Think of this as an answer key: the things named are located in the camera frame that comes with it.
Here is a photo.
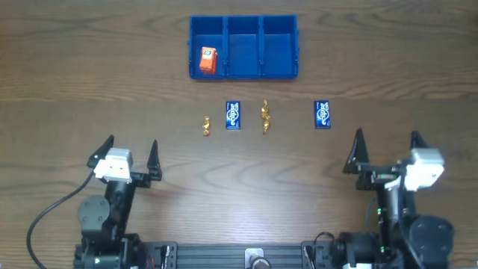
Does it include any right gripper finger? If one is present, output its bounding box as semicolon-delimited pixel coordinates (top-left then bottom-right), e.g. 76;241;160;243
409;130;429;150
342;128;371;175

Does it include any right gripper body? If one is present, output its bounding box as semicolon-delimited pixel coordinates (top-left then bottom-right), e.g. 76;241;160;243
356;162;406;192

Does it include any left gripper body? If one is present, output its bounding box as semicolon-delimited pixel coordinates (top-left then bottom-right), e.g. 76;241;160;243
128;170;152;189

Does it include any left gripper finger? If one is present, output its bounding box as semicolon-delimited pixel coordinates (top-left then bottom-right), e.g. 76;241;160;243
87;134;115;169
146;139;164;182

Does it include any blue candy pack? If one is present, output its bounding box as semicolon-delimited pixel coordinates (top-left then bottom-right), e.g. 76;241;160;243
225;100;241;131
314;99;332;130

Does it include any orange candy box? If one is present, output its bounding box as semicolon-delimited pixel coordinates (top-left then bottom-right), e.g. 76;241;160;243
199;46;219;75

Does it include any blue tray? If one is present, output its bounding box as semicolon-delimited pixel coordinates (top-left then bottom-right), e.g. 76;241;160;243
188;14;300;81

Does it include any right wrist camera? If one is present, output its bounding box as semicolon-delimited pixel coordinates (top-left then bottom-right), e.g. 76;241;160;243
402;147;446;193

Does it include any black cable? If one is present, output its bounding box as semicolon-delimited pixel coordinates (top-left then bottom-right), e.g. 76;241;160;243
25;170;96;269
364;197;377;227

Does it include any mounting rail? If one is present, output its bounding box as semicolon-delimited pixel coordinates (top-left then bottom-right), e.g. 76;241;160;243
73;231;407;269

